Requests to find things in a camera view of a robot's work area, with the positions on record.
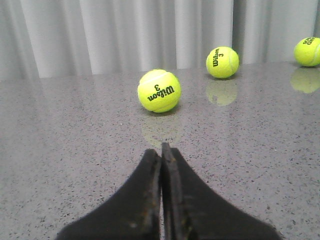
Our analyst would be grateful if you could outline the yellow Wilson tennis ball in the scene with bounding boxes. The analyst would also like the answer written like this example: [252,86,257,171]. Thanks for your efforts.
[205,46,240,79]

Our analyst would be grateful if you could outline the grey pleated curtain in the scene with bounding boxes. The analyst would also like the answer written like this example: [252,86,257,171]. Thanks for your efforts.
[0,0,320,80]

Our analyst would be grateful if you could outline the middle yellow tennis ball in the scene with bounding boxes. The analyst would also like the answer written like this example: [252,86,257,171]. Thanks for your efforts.
[293,37,320,67]

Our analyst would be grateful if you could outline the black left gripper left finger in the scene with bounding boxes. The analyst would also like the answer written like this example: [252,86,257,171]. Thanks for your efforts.
[57,149,162,240]

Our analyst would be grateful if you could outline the far-left yellow tennis ball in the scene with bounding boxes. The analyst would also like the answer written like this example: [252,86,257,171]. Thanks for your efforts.
[137,69,181,113]

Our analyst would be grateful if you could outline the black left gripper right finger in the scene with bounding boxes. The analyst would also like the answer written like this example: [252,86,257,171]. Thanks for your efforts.
[161,143,281,240]

